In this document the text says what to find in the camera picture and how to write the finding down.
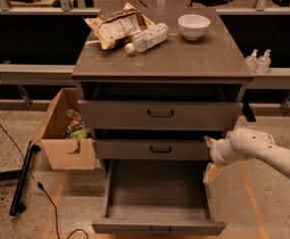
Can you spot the grey drawer cabinet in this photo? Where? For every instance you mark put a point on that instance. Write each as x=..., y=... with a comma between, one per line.
x=210, y=69

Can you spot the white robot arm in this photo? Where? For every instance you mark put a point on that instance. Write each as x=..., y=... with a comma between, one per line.
x=245, y=143

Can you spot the right sanitizer pump bottle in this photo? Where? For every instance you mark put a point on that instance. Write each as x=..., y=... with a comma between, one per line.
x=263, y=62

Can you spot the white ceramic bowl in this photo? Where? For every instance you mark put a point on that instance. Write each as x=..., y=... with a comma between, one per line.
x=193, y=26

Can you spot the clear plastic water bottle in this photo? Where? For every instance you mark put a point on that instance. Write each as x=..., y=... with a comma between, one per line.
x=148, y=38

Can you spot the sanitizer pump bottle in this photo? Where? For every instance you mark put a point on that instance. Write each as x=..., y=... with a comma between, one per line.
x=263, y=62
x=251, y=60

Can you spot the cardboard box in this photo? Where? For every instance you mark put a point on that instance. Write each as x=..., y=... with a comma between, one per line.
x=64, y=153

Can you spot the metal railing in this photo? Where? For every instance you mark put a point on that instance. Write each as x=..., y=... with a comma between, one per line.
x=60, y=74

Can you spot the grey bottom drawer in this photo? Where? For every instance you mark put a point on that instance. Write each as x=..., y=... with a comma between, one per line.
x=157, y=198

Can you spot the crumpled chip bag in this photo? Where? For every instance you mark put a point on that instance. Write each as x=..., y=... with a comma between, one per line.
x=117, y=27

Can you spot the grey top drawer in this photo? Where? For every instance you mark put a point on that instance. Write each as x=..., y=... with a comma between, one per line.
x=159, y=115

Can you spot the black stand leg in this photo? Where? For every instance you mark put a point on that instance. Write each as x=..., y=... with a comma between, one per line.
x=17, y=206

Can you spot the left sanitizer pump bottle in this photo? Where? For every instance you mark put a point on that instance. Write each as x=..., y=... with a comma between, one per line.
x=251, y=60

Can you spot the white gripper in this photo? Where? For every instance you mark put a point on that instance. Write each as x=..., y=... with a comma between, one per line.
x=216, y=152

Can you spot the grey drawer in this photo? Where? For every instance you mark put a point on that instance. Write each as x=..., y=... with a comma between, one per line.
x=159, y=115
x=152, y=149
x=157, y=198

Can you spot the snack packets in box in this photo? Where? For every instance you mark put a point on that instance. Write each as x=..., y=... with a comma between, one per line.
x=76, y=128

